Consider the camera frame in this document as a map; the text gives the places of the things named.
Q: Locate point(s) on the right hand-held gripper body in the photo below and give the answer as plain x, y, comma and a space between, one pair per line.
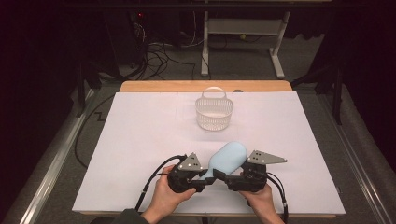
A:
252, 179

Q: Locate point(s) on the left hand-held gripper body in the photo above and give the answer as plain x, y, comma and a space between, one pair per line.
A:
183, 182

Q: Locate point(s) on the light blue bottle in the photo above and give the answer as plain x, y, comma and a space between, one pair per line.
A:
227, 158

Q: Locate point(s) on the white plastic basket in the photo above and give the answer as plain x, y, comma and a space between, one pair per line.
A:
214, 113

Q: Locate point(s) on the person's right hand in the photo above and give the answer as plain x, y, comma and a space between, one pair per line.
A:
260, 199

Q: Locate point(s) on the person's left hand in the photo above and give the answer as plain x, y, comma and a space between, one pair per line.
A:
166, 199

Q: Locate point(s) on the white table cover sheet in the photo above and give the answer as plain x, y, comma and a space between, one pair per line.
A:
140, 130

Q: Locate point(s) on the dark stand leg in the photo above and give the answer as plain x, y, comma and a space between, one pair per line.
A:
81, 90
336, 93

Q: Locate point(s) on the white metal stand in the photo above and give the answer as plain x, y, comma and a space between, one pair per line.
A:
243, 26

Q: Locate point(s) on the dark equipment rack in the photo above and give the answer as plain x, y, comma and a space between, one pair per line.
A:
124, 40

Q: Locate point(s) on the aluminium floor rail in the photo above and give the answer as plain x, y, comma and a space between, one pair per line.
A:
53, 168
355, 161

